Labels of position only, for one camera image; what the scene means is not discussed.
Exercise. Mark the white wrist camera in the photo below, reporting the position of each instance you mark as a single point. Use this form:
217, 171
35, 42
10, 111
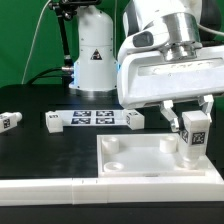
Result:
141, 42

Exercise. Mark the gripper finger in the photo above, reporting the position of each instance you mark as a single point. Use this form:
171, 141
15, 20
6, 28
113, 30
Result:
206, 104
169, 114

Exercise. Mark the black camera stand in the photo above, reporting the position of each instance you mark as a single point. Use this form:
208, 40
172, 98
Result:
65, 10

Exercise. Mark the sheet with fiducial markers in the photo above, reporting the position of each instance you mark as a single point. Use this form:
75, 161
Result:
92, 117

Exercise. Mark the white square tabletop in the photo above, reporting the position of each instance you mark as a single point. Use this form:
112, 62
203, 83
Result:
143, 155

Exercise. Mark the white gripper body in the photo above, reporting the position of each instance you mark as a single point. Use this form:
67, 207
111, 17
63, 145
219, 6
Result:
145, 79

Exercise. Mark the white L-shaped fence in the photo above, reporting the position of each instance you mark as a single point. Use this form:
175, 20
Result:
209, 187

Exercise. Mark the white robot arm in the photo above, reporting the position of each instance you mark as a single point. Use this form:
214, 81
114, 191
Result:
96, 69

